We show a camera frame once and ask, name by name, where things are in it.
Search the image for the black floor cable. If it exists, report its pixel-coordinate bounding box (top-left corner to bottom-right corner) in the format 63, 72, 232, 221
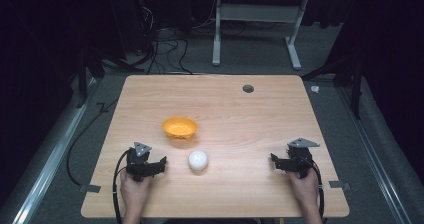
65, 98, 120, 188

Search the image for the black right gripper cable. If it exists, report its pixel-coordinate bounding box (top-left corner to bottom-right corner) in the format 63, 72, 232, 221
308, 160, 326, 219

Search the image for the orange bowl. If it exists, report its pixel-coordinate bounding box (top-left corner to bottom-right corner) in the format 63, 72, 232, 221
161, 116, 199, 140

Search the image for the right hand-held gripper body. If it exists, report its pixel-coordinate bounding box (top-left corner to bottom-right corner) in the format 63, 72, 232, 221
279, 137, 321, 180

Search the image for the person's right hand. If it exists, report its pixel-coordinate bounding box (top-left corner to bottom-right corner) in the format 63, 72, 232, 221
287, 168, 320, 212

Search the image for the white ball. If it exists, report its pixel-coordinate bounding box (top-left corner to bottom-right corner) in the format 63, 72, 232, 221
187, 149, 210, 171

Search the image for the white metal desk frame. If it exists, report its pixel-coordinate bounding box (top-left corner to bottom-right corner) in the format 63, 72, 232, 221
211, 0, 309, 71

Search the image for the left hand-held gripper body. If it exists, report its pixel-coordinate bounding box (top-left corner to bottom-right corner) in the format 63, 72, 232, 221
125, 141, 161, 183

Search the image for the bundle of black cables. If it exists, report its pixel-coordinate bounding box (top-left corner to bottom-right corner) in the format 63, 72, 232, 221
134, 3, 194, 76

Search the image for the aluminium floor rail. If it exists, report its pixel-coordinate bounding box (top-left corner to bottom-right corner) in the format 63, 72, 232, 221
336, 85, 414, 224
9, 78, 101, 224

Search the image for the grey tape piece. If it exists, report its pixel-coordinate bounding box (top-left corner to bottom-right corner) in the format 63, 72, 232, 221
328, 180, 352, 192
79, 184, 102, 194

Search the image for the black metal stand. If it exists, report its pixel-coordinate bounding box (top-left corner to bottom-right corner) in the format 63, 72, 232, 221
301, 55, 364, 120
68, 45, 146, 109

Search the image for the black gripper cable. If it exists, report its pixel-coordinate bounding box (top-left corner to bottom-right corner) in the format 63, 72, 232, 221
308, 160, 326, 219
111, 149, 131, 224

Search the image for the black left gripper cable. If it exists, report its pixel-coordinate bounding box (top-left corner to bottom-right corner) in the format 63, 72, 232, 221
111, 149, 131, 224

